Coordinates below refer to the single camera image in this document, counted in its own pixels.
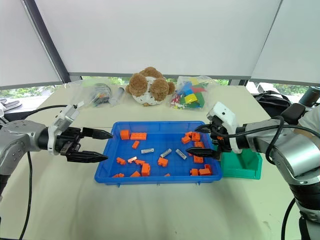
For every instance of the brown teddy bear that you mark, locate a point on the brown teddy bear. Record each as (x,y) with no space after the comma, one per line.
(147,85)

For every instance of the bag of colourful blocks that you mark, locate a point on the bag of colourful blocks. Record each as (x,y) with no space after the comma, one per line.
(191,93)

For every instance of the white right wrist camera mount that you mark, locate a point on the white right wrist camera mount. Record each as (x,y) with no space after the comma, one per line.
(225,113)

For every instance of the green plastic bin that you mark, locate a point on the green plastic bin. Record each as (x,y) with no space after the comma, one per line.
(240,170)

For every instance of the flat orange building block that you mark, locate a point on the flat orange building block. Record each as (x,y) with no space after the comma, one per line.
(118,175)

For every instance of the dark window frame post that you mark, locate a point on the dark window frame post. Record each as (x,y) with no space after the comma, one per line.
(47,42)

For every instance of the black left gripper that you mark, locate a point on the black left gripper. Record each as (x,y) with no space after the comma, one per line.
(68,138)

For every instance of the grey window sill rail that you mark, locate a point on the grey window sill rail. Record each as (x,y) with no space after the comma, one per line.
(160,74)

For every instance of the tall orange building block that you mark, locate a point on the tall orange building block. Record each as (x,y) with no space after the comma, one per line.
(146,170)

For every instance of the dark cylindrical bottle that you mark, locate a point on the dark cylindrical bottle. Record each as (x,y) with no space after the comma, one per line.
(311,96)

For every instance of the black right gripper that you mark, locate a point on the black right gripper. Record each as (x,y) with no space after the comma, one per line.
(220,146)

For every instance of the black backpack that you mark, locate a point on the black backpack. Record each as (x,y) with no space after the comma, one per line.
(271,102)

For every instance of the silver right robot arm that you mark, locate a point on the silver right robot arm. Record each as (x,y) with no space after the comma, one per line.
(287,150)

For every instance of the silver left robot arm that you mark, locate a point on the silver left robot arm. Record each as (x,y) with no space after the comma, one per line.
(17,136)

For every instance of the long orange building block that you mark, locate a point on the long orange building block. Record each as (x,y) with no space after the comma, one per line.
(138,136)

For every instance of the blue plastic tray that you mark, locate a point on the blue plastic tray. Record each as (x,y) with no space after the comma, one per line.
(160,180)

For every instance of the small orange building block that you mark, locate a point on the small orange building block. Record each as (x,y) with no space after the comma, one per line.
(140,162)
(167,175)
(135,145)

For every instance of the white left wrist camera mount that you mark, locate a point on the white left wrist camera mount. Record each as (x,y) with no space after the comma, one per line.
(65,115)

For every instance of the clear bag with dark parts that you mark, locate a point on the clear bag with dark parts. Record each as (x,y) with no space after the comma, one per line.
(96,93)

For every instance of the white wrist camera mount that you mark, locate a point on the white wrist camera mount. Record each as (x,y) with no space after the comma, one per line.
(225,113)
(65,115)

